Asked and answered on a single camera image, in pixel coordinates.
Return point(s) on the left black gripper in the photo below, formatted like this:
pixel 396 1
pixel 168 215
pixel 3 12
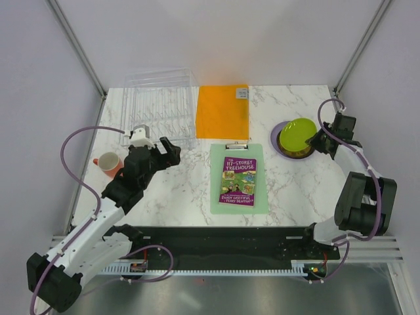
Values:
pixel 167 159

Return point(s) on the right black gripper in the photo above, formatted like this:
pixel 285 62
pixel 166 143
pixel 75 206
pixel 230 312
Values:
pixel 314 141

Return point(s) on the red floral plate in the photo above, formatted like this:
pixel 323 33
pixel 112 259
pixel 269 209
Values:
pixel 301 154

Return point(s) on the green plate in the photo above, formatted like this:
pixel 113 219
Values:
pixel 295 133

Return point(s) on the lilac plastic plate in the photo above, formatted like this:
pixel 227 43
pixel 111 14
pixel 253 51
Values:
pixel 275 142

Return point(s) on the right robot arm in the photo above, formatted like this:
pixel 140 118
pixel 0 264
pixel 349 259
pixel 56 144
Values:
pixel 364 207

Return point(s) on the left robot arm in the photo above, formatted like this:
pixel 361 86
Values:
pixel 58 277

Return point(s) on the orange and white mug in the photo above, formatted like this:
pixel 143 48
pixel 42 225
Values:
pixel 109 163

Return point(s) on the mint green clipboard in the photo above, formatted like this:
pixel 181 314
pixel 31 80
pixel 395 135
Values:
pixel 217 154

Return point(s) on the orange folder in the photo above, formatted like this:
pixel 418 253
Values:
pixel 223 112

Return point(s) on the purple treehouse book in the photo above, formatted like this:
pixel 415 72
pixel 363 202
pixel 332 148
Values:
pixel 238 184

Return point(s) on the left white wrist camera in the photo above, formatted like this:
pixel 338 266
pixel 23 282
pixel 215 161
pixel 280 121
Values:
pixel 139 137

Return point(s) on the white wire dish rack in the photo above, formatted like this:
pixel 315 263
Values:
pixel 163 101

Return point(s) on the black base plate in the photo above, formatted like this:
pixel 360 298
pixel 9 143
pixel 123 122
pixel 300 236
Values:
pixel 226 247

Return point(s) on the white slotted cable duct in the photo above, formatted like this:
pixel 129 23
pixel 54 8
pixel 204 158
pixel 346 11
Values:
pixel 126 268

